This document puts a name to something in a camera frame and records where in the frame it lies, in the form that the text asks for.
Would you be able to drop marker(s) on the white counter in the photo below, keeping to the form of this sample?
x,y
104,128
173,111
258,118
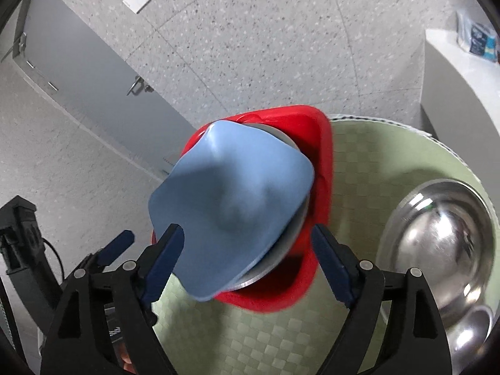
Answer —
x,y
449,86

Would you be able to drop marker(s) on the steel plate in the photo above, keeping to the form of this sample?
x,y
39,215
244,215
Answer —
x,y
282,242

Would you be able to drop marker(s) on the large steel bowl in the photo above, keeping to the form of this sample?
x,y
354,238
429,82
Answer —
x,y
441,242

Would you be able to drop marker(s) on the small steel bowl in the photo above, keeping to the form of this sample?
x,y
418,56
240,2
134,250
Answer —
x,y
468,334

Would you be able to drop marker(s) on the blue and white packet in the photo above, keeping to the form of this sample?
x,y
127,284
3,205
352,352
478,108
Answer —
x,y
478,39

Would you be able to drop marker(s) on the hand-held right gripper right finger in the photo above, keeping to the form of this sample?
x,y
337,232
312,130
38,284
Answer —
x,y
332,267

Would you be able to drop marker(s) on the grey door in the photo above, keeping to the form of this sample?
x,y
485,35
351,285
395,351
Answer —
x,y
78,66

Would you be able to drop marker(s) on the green checkered table mat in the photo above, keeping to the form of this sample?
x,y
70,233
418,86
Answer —
x,y
254,343

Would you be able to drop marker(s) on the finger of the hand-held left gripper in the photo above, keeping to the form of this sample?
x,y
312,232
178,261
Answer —
x,y
117,244

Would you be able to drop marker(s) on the blue square plate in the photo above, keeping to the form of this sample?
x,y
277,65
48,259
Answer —
x,y
234,187

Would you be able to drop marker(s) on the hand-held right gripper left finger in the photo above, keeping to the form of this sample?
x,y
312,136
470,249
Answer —
x,y
162,267

